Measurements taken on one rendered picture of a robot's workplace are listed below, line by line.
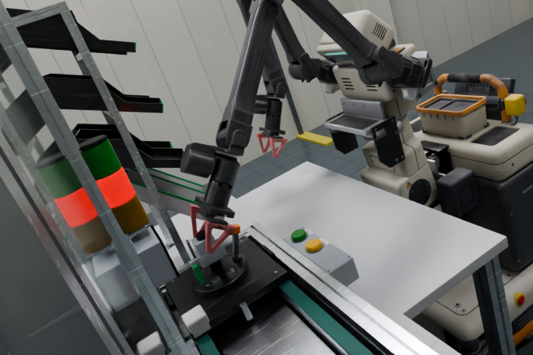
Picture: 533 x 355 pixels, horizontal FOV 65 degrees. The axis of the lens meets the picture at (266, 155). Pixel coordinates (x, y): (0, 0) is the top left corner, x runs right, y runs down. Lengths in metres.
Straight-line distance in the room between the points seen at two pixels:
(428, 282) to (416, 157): 0.63
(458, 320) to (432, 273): 0.73
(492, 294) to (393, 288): 0.27
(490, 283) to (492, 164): 0.57
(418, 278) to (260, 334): 0.37
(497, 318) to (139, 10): 3.70
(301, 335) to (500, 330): 0.56
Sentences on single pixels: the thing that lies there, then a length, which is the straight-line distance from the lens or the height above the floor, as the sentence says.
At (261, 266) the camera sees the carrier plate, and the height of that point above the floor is 0.97.
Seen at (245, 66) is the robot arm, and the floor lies 1.40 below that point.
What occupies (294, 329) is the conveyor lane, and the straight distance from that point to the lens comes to 0.91.
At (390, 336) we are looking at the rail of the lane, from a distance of 0.79.
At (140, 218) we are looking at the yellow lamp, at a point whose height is 1.27.
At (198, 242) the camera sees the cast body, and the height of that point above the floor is 1.09.
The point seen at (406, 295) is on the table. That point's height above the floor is 0.86.
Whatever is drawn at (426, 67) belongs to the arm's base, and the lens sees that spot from 1.30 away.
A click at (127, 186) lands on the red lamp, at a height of 1.33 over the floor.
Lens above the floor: 1.52
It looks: 19 degrees down
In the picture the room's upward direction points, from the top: 20 degrees counter-clockwise
